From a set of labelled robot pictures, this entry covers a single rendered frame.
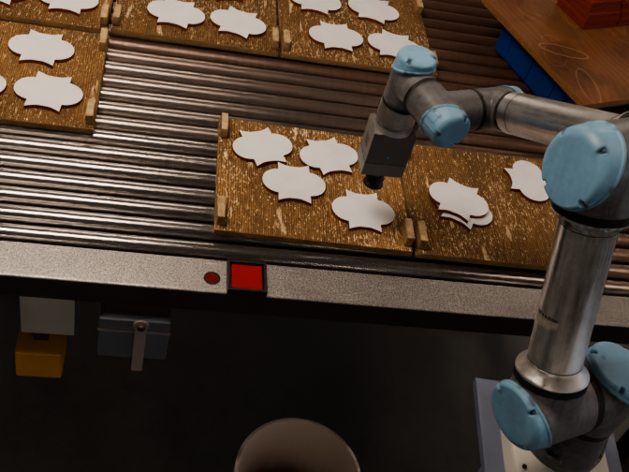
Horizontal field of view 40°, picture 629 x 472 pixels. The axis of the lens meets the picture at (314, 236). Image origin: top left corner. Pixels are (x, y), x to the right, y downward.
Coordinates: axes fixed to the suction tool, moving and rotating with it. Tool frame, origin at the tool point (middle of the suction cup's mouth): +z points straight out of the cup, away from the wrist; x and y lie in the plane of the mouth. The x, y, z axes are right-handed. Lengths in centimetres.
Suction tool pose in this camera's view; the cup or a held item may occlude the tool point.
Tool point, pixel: (373, 182)
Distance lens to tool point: 178.1
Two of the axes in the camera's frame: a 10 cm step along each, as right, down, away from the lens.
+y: -9.7, -0.8, -2.1
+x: 0.9, 7.3, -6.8
